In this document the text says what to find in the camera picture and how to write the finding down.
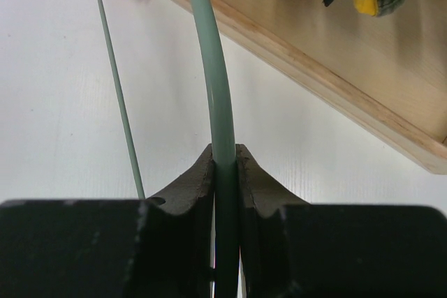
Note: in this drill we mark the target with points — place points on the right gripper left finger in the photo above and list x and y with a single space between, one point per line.
67 248

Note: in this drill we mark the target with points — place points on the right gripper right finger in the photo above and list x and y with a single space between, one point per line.
291 248

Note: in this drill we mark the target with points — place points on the wooden clothes rack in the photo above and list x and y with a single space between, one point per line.
388 74

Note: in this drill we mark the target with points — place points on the mint green hanger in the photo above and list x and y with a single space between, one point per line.
218 85

